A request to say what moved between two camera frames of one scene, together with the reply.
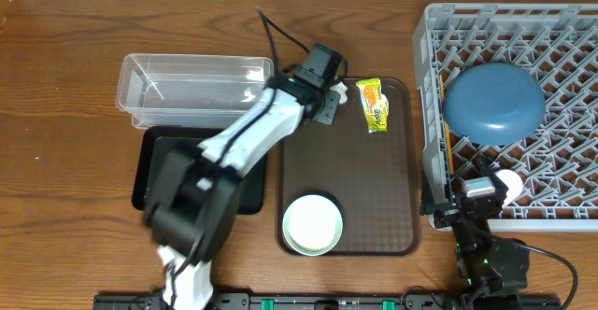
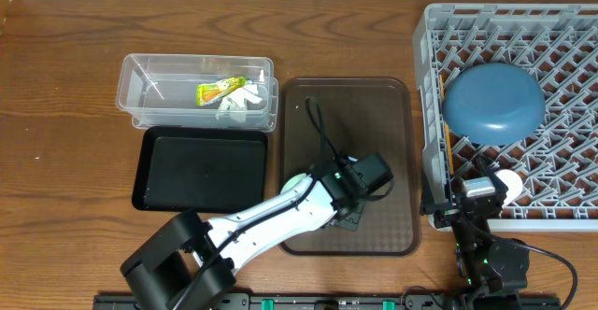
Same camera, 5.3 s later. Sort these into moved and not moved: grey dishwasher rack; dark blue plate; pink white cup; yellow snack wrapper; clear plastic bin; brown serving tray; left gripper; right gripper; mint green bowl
Moved: mint green bowl; left gripper; yellow snack wrapper
Not moved: pink white cup; right gripper; dark blue plate; grey dishwasher rack; clear plastic bin; brown serving tray
